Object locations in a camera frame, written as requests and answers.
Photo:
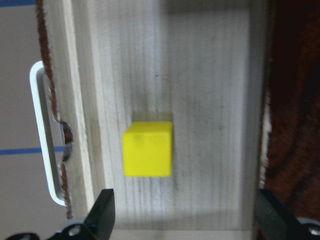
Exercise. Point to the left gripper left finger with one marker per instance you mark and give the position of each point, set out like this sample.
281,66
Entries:
99,223

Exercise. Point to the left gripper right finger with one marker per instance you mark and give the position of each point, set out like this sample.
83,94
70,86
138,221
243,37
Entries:
277,222

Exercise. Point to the yellow block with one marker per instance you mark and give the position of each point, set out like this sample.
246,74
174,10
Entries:
147,149

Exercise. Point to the light wooden drawer with handle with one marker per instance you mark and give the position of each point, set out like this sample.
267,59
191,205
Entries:
196,63

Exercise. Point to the dark wooden drawer cabinet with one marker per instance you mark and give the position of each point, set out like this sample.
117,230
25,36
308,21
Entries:
293,169

